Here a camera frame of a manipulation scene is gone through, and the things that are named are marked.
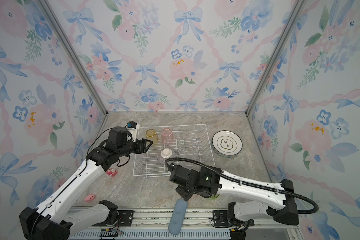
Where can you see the aluminium corner post right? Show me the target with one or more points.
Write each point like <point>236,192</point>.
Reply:
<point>295,14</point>

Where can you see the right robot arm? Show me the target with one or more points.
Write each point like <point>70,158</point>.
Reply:
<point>265,200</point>

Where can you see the aluminium front rail frame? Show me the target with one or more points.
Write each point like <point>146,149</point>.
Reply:
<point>152,224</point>

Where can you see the pink translucent cup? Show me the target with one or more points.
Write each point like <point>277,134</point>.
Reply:
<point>167,136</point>

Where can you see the aluminium corner post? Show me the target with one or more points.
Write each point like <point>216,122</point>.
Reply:
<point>47,10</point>
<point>295,14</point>

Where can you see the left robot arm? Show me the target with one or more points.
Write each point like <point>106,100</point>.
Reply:
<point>49,219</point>

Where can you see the ribbed ceramic bowl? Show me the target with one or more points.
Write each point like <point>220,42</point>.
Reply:
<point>166,153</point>

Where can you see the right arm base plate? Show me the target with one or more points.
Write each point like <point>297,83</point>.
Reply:
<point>224,219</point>

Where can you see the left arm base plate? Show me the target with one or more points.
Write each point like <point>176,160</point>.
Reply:
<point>121,218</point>

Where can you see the white wire dish rack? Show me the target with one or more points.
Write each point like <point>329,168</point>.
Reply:
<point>190,141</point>

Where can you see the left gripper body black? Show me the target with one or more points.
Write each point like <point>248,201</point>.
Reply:
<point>131,148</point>

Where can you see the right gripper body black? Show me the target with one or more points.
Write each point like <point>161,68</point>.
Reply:
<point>186,194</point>

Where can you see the yellow translucent cup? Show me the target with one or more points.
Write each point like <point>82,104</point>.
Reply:
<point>152,136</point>

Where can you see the white plate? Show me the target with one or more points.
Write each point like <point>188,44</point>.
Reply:
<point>227,143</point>

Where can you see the aluminium corner post left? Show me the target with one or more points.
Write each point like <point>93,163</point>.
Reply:
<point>47,10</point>

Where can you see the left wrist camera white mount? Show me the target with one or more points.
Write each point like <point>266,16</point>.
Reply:
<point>133,128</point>

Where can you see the red small toy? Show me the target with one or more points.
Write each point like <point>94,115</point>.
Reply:
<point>111,172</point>

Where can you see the pink small toy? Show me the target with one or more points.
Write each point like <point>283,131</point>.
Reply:
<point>89,198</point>

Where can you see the green translucent cup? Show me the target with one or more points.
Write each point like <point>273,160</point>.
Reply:
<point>214,196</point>

